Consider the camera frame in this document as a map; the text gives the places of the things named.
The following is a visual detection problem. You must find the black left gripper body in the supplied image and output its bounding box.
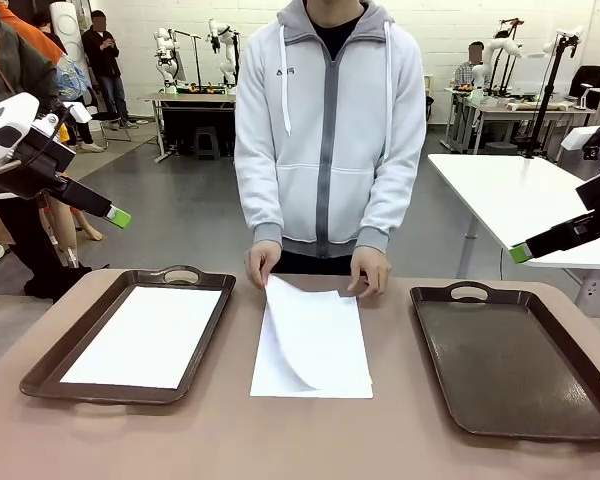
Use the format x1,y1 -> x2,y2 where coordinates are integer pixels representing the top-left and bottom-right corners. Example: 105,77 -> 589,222
0,133 -> 76,200

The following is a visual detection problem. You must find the thin white A4 paper pile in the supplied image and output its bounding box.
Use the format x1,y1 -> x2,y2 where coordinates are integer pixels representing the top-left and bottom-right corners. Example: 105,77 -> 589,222
59,284 -> 224,390

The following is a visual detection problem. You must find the white A4 paper sheet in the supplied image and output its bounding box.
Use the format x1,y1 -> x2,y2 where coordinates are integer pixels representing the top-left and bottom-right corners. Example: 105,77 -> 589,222
251,274 -> 342,396

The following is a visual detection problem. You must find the thick white A4 paper stack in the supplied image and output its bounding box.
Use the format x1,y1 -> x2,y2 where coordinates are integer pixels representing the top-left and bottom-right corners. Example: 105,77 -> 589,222
249,294 -> 375,400

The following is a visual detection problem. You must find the person's left forearm white sleeve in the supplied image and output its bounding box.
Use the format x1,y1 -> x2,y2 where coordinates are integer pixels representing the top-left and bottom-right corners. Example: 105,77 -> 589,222
355,159 -> 426,251

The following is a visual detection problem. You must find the person's right forearm white sleeve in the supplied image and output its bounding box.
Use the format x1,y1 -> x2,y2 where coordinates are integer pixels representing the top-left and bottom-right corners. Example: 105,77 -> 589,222
234,159 -> 287,246

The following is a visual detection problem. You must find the person's left hand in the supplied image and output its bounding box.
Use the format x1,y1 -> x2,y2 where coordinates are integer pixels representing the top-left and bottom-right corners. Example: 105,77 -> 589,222
347,245 -> 394,300

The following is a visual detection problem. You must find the person's right hand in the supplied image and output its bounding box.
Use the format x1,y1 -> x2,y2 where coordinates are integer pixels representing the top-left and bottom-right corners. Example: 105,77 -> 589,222
244,239 -> 285,290

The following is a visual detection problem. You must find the large white table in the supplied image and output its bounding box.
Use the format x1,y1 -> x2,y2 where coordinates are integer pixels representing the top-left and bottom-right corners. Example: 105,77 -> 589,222
427,153 -> 600,317

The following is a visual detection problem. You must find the black tripod with white device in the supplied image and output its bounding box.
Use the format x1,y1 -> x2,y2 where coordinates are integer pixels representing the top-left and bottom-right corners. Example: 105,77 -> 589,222
517,25 -> 585,160

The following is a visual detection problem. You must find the person in dark green jacket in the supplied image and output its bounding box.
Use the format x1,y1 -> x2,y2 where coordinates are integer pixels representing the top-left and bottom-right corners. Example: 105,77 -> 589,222
0,0 -> 94,304

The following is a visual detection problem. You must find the person in orange jacket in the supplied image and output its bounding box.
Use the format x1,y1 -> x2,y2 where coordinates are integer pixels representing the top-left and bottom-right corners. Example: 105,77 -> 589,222
0,0 -> 69,61

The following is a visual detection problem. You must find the long white background desk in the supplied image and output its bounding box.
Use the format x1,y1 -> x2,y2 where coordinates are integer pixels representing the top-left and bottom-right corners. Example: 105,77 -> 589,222
444,87 -> 597,154

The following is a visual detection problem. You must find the person in black holding phone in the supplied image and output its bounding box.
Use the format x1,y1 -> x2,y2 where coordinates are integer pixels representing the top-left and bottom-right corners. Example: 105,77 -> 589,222
81,10 -> 131,130

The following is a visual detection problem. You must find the black office chair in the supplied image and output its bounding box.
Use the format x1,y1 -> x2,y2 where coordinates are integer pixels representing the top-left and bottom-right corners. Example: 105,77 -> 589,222
569,64 -> 600,109

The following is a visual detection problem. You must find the white standing air conditioner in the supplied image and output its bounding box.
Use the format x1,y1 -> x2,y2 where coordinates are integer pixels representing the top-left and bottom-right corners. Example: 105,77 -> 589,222
49,0 -> 89,69

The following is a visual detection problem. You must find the brown plastic serving tray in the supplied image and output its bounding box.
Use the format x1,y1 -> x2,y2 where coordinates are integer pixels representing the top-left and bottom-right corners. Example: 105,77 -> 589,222
409,280 -> 600,442
19,264 -> 237,406

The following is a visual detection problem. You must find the small grey step stool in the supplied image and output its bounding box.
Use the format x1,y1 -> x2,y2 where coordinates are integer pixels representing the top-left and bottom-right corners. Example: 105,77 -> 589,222
193,125 -> 221,161

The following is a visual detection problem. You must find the grey background work table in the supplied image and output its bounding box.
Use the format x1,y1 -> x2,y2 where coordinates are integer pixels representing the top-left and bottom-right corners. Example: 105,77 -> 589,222
138,91 -> 239,165

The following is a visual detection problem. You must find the thin black pole stand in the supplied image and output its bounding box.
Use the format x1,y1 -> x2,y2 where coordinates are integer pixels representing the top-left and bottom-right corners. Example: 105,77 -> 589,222
172,29 -> 204,94

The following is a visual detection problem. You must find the seated person in plaid shirt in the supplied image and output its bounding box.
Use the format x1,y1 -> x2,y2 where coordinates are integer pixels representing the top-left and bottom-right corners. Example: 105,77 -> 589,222
452,41 -> 486,99

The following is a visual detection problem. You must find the person in white grey hoodie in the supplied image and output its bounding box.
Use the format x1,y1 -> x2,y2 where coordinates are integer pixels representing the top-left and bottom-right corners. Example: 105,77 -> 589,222
233,0 -> 428,276

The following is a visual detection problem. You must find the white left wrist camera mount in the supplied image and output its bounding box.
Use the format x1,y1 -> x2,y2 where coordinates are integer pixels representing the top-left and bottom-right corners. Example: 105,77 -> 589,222
32,101 -> 94,146

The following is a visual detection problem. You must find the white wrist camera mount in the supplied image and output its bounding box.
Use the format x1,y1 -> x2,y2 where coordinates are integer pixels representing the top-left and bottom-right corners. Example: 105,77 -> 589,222
559,124 -> 600,162
32,101 -> 94,146

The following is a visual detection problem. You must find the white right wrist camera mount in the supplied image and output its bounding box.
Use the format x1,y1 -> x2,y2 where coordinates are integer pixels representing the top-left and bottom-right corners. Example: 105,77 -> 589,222
559,124 -> 600,162

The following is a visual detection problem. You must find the black metal frame chair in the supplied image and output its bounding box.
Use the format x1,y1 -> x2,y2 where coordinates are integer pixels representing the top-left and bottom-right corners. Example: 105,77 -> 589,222
87,110 -> 132,144

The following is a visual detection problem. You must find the black orange camera stand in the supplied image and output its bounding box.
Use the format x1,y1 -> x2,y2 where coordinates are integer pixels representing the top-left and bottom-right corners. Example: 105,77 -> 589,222
494,17 -> 526,96

